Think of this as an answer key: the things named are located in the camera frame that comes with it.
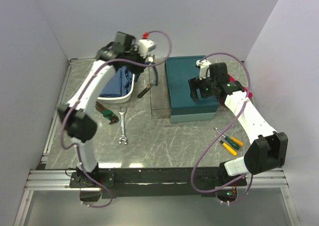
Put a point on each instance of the green handled screwdriver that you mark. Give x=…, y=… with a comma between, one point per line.
x=230, y=142

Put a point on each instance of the black adjustable wrench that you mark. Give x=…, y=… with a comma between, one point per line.
x=145, y=90

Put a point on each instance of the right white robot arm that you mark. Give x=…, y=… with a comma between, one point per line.
x=268, y=147

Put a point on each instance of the magenta cloth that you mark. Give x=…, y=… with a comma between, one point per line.
x=245, y=88

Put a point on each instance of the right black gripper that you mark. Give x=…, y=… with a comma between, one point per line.
x=195, y=83

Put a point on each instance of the silver open-end wrench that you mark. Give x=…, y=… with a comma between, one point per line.
x=123, y=138

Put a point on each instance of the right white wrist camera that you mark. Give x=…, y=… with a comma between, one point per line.
x=203, y=66

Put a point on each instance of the blue checkered cloth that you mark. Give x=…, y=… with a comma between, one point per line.
x=119, y=85

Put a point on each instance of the yellow handled screwdriver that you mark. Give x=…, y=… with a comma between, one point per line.
x=228, y=148

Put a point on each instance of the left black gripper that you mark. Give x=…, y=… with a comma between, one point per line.
x=139, y=69

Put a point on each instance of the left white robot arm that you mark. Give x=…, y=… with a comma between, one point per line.
x=78, y=127

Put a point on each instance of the teal storage box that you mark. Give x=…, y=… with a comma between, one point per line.
x=178, y=70

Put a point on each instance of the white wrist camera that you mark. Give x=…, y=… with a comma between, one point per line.
x=203, y=66
x=145, y=45

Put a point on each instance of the green hex key set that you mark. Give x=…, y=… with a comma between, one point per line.
x=107, y=113

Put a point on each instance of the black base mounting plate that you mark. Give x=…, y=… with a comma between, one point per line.
x=134, y=182

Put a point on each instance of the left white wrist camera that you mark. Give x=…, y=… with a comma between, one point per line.
x=145, y=45

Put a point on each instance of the blue handled pliers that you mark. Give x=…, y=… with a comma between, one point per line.
x=151, y=62

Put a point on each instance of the white plastic basket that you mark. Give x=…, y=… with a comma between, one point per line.
x=118, y=100

